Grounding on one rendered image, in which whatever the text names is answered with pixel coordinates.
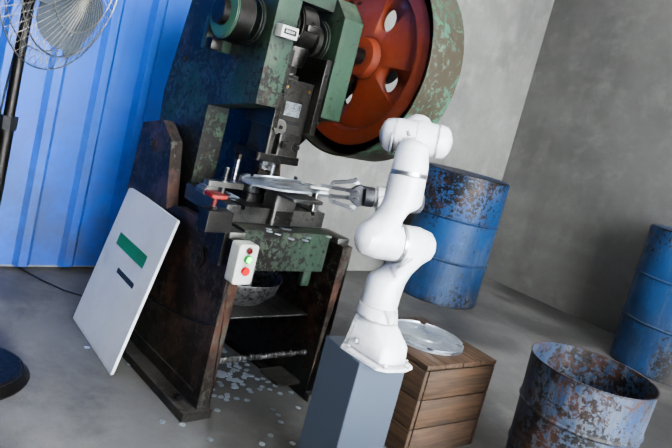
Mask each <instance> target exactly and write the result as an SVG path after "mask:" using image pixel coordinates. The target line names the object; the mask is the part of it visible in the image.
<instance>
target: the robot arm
mask: <svg viewBox="0 0 672 448"><path fill-rule="evenodd" d="M379 139H380V143H381V146H382V147H383V149H384V150H386V151H388V152H389V155H391V152H392V151H393V152H395V156H394V160H393V164H392V168H391V172H390V173H389V177H388V181H387V186H386V187H381V186H378V187H377V189H375V188H374V187H368V186H363V185H362V184H360V183H359V181H358V180H359V179H358V178H357V177H356V178H353V179H348V180H333V181H332V182H331V184H330V185H327V184H321V185H320V186H315V185H310V188H314V189H320V192H319V196H320V197H327V198H328V199H329V202H330V203H332V204H335V205H338V206H340V207H343V208H346V209H348V210H349V211H351V212H353V211H354V209H355V208H356V207H359V206H364V207H372V206H374V209H375V213H374V214H373V215H372V216H371V217H370V218H368V219H367V220H365V221H364V222H362V223H361V224H359V226H358V228H357V230H356V231H355V235H354V243H355V247H356V248H357V250H358V252H359V253H361V254H364V255H367V256H369V257H372V258H375V259H381V260H386V262H385V263H384V264H383V265H382V267H380V268H378V269H375V270H373V271H371V272H370V273H369V274H368V276H367V278H366V281H365V285H364V288H363V292H362V295H361V298H360V299H359V302H358V306H357V309H356V311H357V313H356V315H355V317H354V319H353V321H352V323H351V326H350V328H349V331H348V333H347V336H346V338H345V340H344V342H343V344H342V345H341V347H340V348H341V349H343V350H344V351H346V352H347V353H349V354H351V355H352V356H354V357H355V358H357V359H358V360H360V361H361V362H363V363H364V364H366V365H367V366H369V367H371V368H372V369H374V370H375V371H380V372H385V373H403V372H408V371H410V370H412V365H411V364H409V363H408V360H406V354H407V345H406V343H405V340H404V339H403V337H402V334H401V332H400V330H399V328H398V326H397V325H398V309H397V307H398V304H399V301H400V298H401V294H402V291H403V289H404V286H405V284H406V282H407V281H408V279H409V278H410V276H411V275H412V274H413V273H414V272H415V271H416V270H417V269H418V268H419V267H420V266H421V265H422V264H424V263H426V262H427V261H429V260H431V258H432V257H433V255H434V254H435V250H436V241H435V238H434V236H433V234H432V233H431V232H429V231H426V230H424V229H422V228H420V227H415V226H410V225H404V224H403V221H404V219H405V218H406V217H407V215H408V214H419V213H420V212H421V211H422V210H423V208H424V205H425V196H424V190H425V185H426V180H427V176H428V169H429V158H434V159H443V158H444V157H445V156H447V154H448V153H449V151H450V150H451V147H452V143H453V136H452V132H451V130H450V129H449V127H446V126H444V125H438V124H434V123H432V122H431V121H430V119H429V118H428V117H426V116H425V115H420V114H415V115H411V116H410V117H409V118H407V119H405V118H388V119H387V120H386V121H385V122H384V123H383V125H382V127H381V129H380V132H379ZM351 183H354V184H357V185H356V186H354V187H352V188H345V187H340V186H334V185H335V184H351ZM329 189H333V190H339V191H344V192H348V193H350V194H349V195H338V194H329V192H328V191H329ZM321 190H327V191H321ZM332 198H335V199H345V200H350V202H352V203H353V204H354V205H350V206H349V205H347V204H345V203H342V202H339V201H336V200H333V199H332Z"/></svg>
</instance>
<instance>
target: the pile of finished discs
mask: <svg viewBox="0 0 672 448"><path fill-rule="evenodd" d="M397 326H398V328H399V330H400V332H401V334H402V337H403V339H404V340H405V343H406V345H409V346H411V347H413V348H416V349H418V350H421V351H424V352H428V353H432V354H437V355H443V356H455V355H459V354H461V353H462V352H463V348H464V345H463V346H462V344H463V343H462V341H461V340H460V339H459V338H457V337H456V336H455V335H453V334H451V333H450V332H448V331H446V330H444V329H442V328H439V327H437V326H434V325H431V324H428V323H426V324H424V325H423V324H422V323H420V321H416V320H409V319H398V325H397ZM448 353H449V354H448ZM451 354H452V355H451Z"/></svg>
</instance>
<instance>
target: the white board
mask: <svg viewBox="0 0 672 448"><path fill-rule="evenodd" d="M179 223H180V221H179V220H178V219H176V218H175V217H174V216H172V215H171V214H170V213H168V212H167V211H166V210H164V209H163V208H162V207H160V206H159V205H158V204H156V203H155V202H153V201H152V200H151V199H149V198H148V197H146V196H145V195H143V194H142V193H140V192H138V191H137V190H135V189H134V188H129V190H128V192H127V194H126V196H125V199H124V201H123V203H122V206H121V208H120V210H119V213H118V215H117V217H116V219H115V222H114V224H113V226H112V229H111V231H110V233H109V236H108V238H107V240H106V243H105V245H104V247H103V249H102V252H101V254H100V256H99V259H98V261H97V263H96V266H95V268H94V270H93V272H92V275H91V277H90V279H89V282H88V284H87V286H86V289H85V291H84V293H83V296H82V298H81V300H80V302H79V305H78V307H77V309H76V312H75V314H74V316H73V319H74V321H75V322H76V324H77V325H78V327H79V328H80V330H81V331H82V333H83V334H84V336H85V337H86V339H87V340H88V342H89V343H90V345H91V347H92V348H93V350H94V351H95V353H96V354H97V356H98V357H99V359H100V360H101V362H102V363H103V365H104V366H105V368H106V369H107V371H108V372H109V374H110V375H114V372H115V370H116V368H117V365H118V363H119V361H120V359H121V356H122V354H123V352H124V349H125V347H126V345H127V342H128V340H129V338H130V336H131V333H132V331H133V329H134V326H135V324H136V322H137V319H138V317H139V315H140V313H141V310H142V308H143V306H144V303H145V301H146V299H147V296H148V294H149V292H150V290H151V287H152V285H153V283H154V280H155V278H156V276H157V273H158V271H159V269H160V267H161V264H162V262H163V260H164V257H165V255H166V253H167V250H168V248H169V246H170V244H171V241H172V239H173V237H174V234H175V232H176V230H177V227H178V225H179Z"/></svg>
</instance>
